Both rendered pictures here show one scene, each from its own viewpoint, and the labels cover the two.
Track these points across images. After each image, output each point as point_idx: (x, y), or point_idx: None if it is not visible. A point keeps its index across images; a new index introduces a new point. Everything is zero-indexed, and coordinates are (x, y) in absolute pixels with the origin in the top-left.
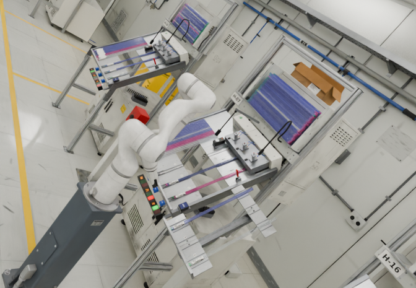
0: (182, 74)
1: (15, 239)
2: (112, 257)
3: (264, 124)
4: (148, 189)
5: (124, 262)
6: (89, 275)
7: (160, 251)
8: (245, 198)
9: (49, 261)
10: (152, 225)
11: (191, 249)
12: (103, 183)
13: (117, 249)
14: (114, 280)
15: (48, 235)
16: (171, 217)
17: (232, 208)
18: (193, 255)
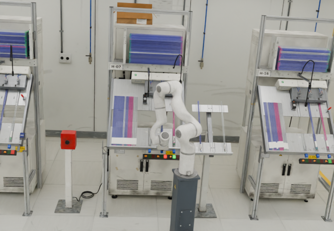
0: (160, 86)
1: None
2: (149, 208)
3: (152, 66)
4: (157, 155)
5: (152, 204)
6: (166, 221)
7: (165, 177)
8: (202, 108)
9: (192, 219)
10: (145, 174)
11: (216, 148)
12: (190, 165)
13: (141, 205)
14: (168, 211)
15: (181, 213)
16: None
17: (146, 122)
18: (220, 148)
